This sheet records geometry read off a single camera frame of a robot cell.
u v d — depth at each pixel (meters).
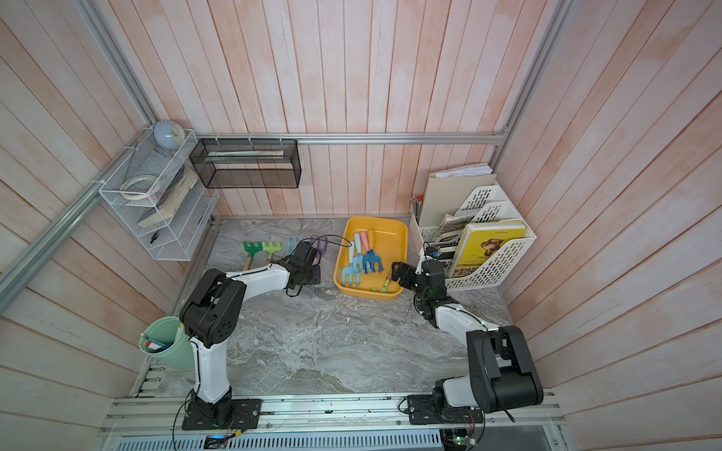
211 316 0.53
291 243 1.11
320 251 0.85
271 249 1.10
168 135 0.82
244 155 0.88
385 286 0.98
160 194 0.74
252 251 1.08
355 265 1.03
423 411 0.73
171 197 0.80
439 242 1.01
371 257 1.05
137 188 0.75
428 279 0.70
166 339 0.77
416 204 1.01
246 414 0.73
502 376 0.43
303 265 0.79
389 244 1.11
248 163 0.99
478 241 0.83
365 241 1.11
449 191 0.94
